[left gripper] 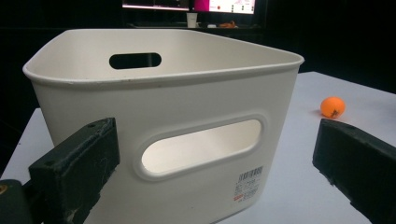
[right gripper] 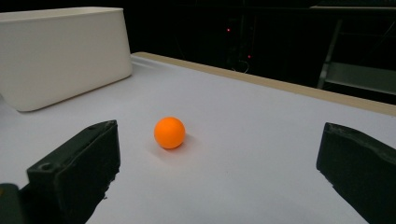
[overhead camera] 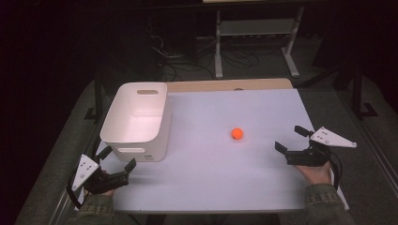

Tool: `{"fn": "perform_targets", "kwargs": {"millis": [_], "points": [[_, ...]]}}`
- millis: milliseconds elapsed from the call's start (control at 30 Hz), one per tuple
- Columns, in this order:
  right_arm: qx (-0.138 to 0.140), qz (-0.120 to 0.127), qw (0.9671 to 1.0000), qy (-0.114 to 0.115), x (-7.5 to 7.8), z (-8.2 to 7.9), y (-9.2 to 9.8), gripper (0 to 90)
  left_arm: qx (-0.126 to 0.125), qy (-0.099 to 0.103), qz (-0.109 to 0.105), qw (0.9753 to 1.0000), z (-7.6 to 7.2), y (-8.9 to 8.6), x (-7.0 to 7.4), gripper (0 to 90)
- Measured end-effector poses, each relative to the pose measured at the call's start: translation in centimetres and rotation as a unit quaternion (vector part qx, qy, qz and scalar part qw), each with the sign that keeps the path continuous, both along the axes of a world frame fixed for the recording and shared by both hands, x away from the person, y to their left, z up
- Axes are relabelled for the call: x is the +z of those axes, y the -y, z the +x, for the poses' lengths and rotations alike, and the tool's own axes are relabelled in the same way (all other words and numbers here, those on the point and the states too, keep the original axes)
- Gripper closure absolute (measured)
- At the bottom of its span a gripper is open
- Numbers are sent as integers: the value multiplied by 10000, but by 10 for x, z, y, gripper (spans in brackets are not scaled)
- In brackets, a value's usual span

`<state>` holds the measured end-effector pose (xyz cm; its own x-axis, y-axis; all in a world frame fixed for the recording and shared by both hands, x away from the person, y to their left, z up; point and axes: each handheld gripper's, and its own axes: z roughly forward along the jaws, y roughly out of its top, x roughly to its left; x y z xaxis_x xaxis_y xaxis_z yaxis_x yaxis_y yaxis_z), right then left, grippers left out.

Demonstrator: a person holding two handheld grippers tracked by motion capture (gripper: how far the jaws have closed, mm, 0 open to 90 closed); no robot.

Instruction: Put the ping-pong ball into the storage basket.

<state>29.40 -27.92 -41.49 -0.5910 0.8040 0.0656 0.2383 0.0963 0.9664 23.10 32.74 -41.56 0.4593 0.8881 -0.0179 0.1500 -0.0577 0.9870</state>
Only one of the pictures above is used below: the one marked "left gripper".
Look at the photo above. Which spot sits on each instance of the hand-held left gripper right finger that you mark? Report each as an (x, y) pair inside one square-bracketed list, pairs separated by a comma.
[(361, 165)]

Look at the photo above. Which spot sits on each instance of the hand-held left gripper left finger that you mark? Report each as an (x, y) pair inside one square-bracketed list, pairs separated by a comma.
[(74, 168)]

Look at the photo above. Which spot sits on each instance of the orange ping-pong ball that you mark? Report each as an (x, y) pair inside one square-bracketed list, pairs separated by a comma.
[(332, 106)]

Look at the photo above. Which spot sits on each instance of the white plastic basket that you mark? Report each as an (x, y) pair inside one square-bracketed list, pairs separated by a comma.
[(174, 102)]

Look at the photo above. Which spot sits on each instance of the dark desk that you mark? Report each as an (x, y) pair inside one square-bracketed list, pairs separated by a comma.
[(249, 30)]

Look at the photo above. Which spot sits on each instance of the computer monitor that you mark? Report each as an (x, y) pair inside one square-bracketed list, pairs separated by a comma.
[(155, 3), (230, 5)]

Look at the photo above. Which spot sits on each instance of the white paper cup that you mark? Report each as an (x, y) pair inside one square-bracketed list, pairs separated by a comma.
[(192, 20)]

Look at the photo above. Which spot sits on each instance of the small orange object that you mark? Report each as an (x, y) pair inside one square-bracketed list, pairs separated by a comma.
[(228, 25)]

